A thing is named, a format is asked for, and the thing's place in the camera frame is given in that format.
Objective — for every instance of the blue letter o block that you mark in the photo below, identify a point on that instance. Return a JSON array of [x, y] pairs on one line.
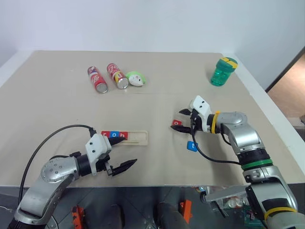
[[114, 134]]

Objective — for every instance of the red letter o block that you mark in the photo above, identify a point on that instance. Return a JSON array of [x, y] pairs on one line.
[[176, 122]]

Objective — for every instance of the green circuit board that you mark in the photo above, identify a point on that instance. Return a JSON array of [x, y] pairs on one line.
[[252, 215]]

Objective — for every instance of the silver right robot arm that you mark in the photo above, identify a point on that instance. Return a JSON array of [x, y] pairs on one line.
[[245, 136]]

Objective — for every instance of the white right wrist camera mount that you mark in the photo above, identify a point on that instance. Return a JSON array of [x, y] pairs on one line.
[[202, 107]]

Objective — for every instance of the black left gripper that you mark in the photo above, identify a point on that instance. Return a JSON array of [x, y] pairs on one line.
[[103, 163]]

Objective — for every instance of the wooden letter tray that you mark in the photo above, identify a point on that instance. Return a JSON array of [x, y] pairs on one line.
[[139, 138]]

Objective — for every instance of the green and white toy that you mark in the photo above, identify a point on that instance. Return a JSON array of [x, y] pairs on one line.
[[136, 79]]

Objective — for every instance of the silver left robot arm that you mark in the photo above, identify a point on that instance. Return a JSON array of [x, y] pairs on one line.
[[51, 171]]

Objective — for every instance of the green jar with yellow tape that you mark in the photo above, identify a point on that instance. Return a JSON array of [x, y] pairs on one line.
[[222, 71]]

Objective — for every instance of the red soda can yellow label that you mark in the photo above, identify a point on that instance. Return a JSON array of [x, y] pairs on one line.
[[116, 75]]

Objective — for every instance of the red letter b block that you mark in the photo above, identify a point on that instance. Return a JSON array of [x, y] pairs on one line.
[[123, 135]]

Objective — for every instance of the orange and black clamp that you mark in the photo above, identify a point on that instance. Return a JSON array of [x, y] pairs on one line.
[[186, 211], [77, 217]]

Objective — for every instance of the red letter r block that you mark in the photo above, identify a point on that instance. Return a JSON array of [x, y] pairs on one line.
[[105, 134]]

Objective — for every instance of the yellow zip tie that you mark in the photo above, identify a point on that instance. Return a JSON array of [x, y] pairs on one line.
[[214, 121]]

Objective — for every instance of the silver metal bracket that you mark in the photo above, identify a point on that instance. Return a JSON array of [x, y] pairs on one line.
[[226, 193]]

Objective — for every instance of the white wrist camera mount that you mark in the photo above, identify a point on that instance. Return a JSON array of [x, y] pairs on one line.
[[202, 107], [97, 144]]

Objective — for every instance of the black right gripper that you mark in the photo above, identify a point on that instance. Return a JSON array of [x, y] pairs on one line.
[[195, 120]]

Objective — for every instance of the blue letter t block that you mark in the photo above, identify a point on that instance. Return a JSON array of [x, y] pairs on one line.
[[192, 146]]

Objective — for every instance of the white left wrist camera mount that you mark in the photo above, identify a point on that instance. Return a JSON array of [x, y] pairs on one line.
[[97, 144]]

